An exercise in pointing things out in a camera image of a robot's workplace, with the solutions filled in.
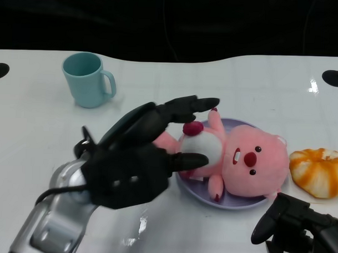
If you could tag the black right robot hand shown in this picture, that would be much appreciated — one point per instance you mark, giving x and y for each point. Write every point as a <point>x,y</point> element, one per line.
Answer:
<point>293,219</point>

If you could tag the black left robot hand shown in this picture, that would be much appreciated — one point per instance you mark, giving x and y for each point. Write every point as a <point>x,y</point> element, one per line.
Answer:
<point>128,175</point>

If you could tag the pink plush pig doll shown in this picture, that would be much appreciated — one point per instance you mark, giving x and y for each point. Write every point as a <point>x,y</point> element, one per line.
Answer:
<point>256,176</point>

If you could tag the lavender plastic plate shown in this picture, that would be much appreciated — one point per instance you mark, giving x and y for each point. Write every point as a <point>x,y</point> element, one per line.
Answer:
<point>238,204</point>

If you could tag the orange striped bread bun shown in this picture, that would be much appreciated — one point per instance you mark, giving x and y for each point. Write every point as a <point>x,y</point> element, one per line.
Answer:
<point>317,173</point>

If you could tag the teal plastic mug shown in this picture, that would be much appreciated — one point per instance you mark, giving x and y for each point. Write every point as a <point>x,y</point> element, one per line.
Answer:
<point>84,87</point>

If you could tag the black backdrop cloth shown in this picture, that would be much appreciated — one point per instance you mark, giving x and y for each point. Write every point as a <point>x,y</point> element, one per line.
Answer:
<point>133,22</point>

